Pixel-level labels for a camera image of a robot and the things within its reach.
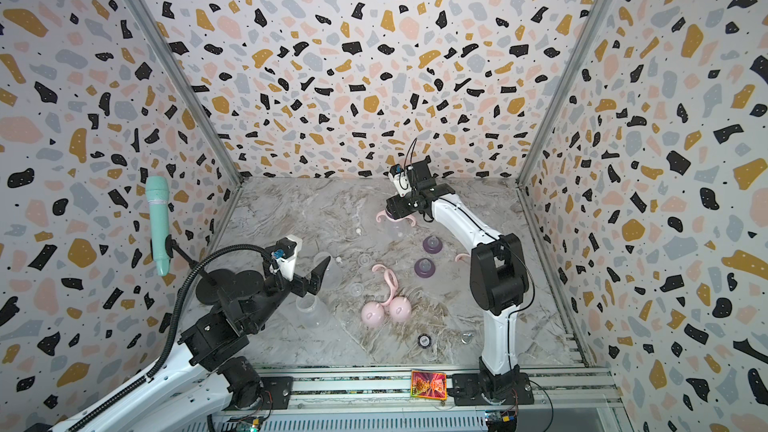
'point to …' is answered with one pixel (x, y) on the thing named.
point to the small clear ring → (467, 338)
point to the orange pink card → (429, 385)
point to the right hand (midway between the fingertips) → (402, 201)
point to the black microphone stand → (171, 245)
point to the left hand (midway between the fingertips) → (315, 249)
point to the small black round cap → (424, 341)
